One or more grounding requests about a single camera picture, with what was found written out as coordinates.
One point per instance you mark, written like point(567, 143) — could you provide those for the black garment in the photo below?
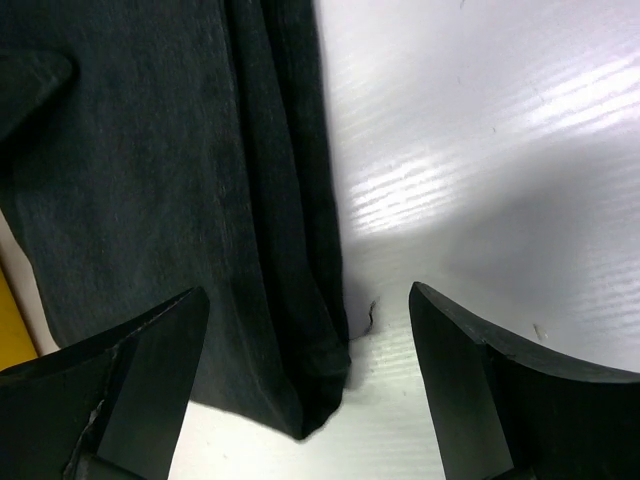
point(189, 150)

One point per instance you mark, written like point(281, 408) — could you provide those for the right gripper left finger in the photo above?
point(108, 407)

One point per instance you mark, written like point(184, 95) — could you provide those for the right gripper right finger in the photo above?
point(504, 407)

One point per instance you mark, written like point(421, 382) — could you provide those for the yellow hard-shell suitcase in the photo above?
point(16, 343)

